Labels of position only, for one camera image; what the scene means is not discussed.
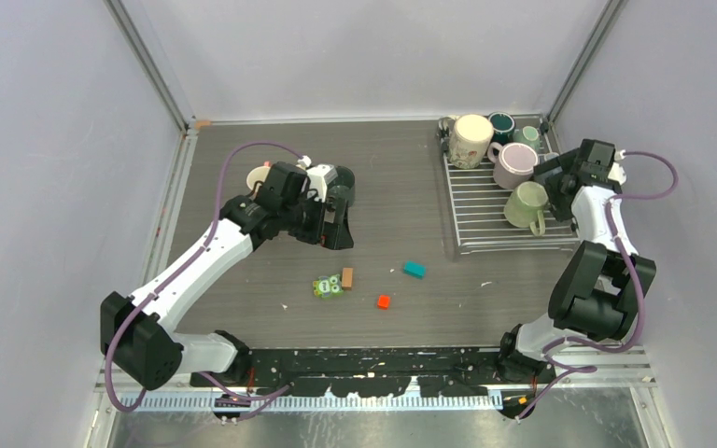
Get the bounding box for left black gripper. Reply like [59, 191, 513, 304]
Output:
[281, 191, 353, 250]

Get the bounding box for dark grey mug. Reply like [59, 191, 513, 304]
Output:
[328, 166, 356, 208]

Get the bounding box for lilac pink mug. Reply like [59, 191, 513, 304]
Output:
[487, 142, 539, 190]

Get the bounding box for light green cream mug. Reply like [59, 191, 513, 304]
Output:
[503, 181, 549, 237]

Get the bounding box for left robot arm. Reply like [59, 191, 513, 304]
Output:
[100, 161, 356, 391]

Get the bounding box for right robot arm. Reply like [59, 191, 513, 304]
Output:
[495, 139, 656, 384]

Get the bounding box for tan wooden block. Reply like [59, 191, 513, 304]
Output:
[341, 267, 354, 291]

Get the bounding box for green owl toy block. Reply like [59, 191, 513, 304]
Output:
[313, 274, 344, 299]

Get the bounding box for pale green small mug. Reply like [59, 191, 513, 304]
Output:
[513, 126, 541, 152]

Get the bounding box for red cube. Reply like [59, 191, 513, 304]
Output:
[376, 295, 391, 310]

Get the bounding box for teal block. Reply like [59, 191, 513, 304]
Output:
[402, 261, 427, 279]

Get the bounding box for dark teal mug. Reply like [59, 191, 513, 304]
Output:
[487, 111, 516, 145]

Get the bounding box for cream floral mug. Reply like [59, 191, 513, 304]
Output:
[447, 114, 495, 170]

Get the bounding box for black base bar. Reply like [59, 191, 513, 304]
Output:
[214, 347, 555, 398]

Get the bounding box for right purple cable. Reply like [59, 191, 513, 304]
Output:
[515, 150, 680, 422]

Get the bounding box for purple cable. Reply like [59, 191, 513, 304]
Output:
[515, 150, 680, 422]
[105, 140, 307, 423]

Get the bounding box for white wire dish rack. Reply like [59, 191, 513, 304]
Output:
[436, 117, 579, 255]

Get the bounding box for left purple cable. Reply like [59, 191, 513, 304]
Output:
[105, 140, 307, 423]

